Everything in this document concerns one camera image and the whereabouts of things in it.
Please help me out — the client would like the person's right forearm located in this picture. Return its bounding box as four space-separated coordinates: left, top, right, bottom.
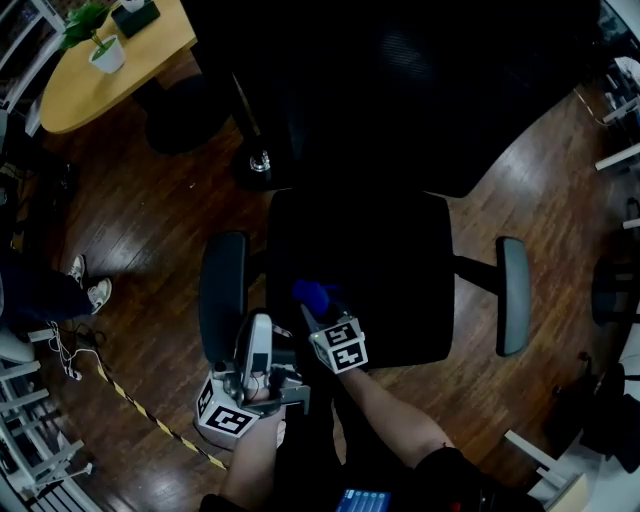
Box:
338 367 455 470

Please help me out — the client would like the green plant in white pot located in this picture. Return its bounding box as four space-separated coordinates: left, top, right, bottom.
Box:
58 0 127 75

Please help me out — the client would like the black coat rack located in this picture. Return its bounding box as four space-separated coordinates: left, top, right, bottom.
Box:
199 0 284 194

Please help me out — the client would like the round wooden table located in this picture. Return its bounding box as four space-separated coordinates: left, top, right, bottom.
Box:
38 0 234 156

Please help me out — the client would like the white metal rack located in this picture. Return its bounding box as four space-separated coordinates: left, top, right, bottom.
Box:
0 327 96 512

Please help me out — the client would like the white desk wooden top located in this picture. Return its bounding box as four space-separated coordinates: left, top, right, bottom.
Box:
574 54 640 174

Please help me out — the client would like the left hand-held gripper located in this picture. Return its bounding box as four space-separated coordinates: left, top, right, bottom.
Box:
194 313 311 440

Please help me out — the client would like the black tissue box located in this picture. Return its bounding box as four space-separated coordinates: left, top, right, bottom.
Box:
110 0 162 39

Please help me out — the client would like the black chair armrest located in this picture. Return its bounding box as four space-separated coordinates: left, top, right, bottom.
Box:
198 230 251 364
452 236 533 359

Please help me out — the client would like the black office chair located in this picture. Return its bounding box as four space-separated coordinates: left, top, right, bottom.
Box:
179 0 604 199

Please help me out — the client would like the blue screen device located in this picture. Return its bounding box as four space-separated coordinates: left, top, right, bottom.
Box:
333 488 393 512

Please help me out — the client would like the black side chair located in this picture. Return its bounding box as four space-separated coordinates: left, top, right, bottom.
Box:
592 257 640 329

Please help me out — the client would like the person's torso black clothing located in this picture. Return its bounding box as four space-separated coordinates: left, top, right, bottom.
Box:
199 379 546 512

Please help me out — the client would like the blue cloth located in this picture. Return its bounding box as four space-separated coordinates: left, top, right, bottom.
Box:
291 278 344 314

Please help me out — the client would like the black yellow striped floor tape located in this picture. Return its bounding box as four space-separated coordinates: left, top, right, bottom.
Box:
95 362 229 471

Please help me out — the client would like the black backpack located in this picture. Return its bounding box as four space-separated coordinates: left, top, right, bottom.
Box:
549 352 640 474

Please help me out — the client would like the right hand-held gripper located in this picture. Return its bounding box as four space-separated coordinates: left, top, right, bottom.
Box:
298 301 370 376

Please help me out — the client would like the person's left forearm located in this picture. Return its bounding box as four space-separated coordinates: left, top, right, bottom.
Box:
219 414 288 501

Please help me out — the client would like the white shelf unit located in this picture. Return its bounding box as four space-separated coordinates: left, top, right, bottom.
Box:
0 0 69 136

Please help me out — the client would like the white power strip with cables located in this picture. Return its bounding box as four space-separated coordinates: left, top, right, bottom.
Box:
47 319 101 382

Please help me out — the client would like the black office chair seat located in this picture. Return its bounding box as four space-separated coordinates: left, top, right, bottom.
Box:
264 188 457 371

